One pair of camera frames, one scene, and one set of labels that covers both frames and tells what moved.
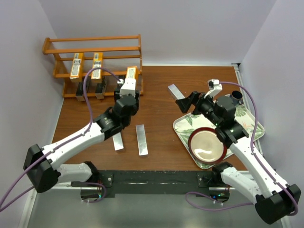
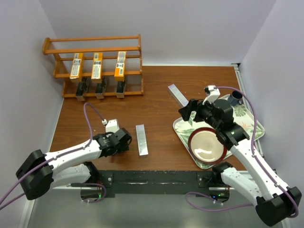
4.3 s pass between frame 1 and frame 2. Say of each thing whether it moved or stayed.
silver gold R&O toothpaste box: moved
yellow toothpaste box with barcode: stayed
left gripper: moved
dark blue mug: stayed
